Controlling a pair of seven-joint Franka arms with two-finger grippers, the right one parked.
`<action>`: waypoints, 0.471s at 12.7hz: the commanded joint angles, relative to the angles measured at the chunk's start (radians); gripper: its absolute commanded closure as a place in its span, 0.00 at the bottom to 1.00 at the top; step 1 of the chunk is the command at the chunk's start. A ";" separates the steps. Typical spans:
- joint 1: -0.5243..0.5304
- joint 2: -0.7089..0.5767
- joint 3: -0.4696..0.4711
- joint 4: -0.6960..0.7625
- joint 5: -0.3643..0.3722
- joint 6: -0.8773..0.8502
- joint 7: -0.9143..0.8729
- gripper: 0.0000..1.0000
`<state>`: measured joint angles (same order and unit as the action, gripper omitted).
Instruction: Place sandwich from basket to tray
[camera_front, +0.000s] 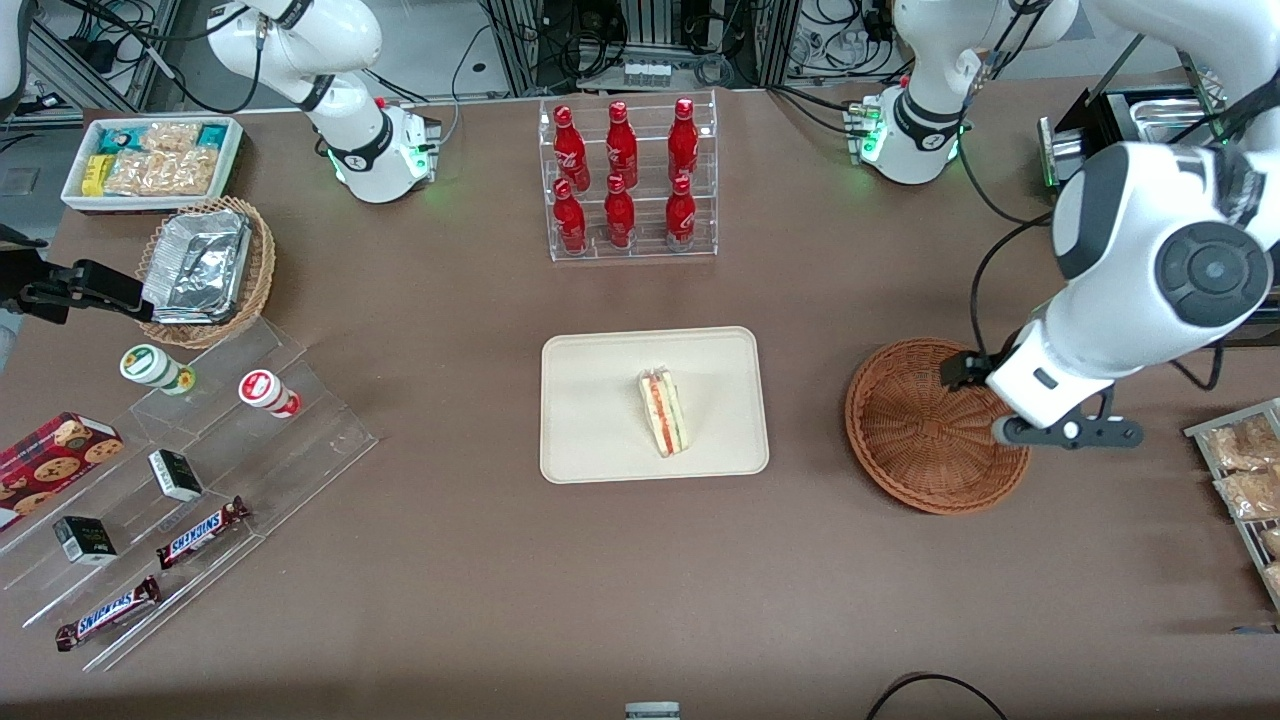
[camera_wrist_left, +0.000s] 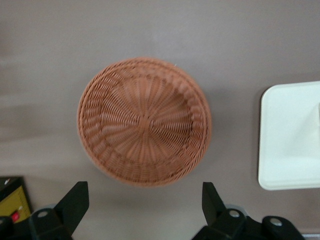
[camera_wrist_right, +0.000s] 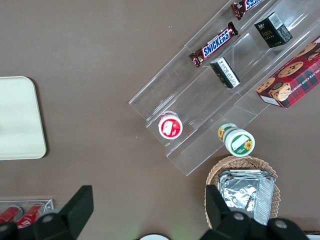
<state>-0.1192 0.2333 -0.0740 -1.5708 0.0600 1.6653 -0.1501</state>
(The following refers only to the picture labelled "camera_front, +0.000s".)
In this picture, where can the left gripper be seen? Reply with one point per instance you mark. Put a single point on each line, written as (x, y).
(962, 369)

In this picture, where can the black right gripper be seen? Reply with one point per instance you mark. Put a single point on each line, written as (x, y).
(25, 283)

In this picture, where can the triangular sandwich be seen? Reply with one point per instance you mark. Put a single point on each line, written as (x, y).
(665, 415)

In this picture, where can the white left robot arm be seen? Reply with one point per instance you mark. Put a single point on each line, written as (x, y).
(1140, 230)

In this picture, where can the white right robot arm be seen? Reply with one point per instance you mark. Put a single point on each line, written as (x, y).
(365, 150)

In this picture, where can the round brown wicker basket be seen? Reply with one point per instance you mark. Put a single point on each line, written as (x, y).
(910, 440)

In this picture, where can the light wicker basket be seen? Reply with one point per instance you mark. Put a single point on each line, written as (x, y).
(262, 270)

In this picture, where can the beige plastic tray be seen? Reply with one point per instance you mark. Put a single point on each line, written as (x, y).
(600, 405)

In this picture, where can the green lidded yogurt cup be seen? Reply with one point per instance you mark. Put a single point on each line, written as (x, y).
(150, 366)

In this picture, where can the yellow snack packet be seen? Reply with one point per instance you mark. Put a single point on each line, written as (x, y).
(95, 175)

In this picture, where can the stacked aluminium foil containers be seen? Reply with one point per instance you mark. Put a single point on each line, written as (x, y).
(195, 265)

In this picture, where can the clear cracker bag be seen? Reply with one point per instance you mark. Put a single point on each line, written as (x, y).
(170, 136)
(192, 172)
(135, 174)

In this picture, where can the teal snack packet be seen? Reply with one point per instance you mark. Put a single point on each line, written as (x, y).
(120, 140)
(212, 135)

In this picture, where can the red chocolate cookie box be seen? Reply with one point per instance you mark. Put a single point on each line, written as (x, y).
(50, 465)

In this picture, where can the white rectangular snack bin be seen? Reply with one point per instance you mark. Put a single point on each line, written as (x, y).
(232, 165)

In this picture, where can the small black box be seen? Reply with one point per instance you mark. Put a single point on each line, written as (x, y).
(85, 540)
(175, 475)

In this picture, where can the red lidded yogurt cup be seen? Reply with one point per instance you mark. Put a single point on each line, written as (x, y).
(265, 390)

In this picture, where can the brown Snickers bar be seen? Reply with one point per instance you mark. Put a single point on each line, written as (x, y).
(200, 532)
(105, 615)

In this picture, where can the clear acrylic stepped stand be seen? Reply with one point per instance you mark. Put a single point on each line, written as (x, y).
(290, 460)

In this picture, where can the clear bagged pastry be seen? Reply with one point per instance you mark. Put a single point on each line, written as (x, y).
(1250, 495)
(1272, 542)
(1245, 445)
(1274, 578)

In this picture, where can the black box device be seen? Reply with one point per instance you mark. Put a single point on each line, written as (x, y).
(1110, 120)

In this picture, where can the clear acrylic bottle rack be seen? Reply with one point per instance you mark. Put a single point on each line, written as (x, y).
(700, 240)

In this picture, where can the red cola bottle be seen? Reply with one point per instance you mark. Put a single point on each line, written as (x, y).
(570, 222)
(680, 218)
(619, 218)
(683, 145)
(571, 150)
(621, 148)

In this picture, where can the small grey object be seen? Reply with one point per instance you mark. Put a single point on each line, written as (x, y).
(652, 711)

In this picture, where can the aluminium frame rack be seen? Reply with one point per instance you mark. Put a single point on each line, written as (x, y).
(640, 40)

